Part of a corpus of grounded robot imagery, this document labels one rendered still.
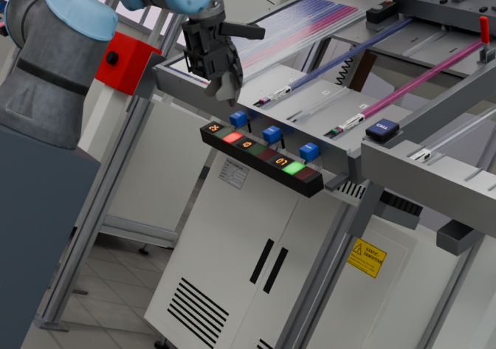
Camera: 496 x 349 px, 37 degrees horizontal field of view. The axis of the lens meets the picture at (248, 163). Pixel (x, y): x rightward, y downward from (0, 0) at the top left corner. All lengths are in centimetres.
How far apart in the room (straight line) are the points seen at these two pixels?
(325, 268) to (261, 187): 60
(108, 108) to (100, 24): 110
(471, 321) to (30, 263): 72
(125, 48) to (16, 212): 115
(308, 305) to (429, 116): 44
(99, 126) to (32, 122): 112
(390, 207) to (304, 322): 49
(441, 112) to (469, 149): 351
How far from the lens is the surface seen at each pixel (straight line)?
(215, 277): 197
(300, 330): 138
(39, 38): 115
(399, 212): 180
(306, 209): 180
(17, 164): 112
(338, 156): 139
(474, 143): 501
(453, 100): 154
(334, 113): 152
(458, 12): 179
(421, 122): 147
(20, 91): 115
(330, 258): 136
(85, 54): 115
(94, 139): 225
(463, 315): 131
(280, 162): 141
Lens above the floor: 71
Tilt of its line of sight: 3 degrees down
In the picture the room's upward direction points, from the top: 24 degrees clockwise
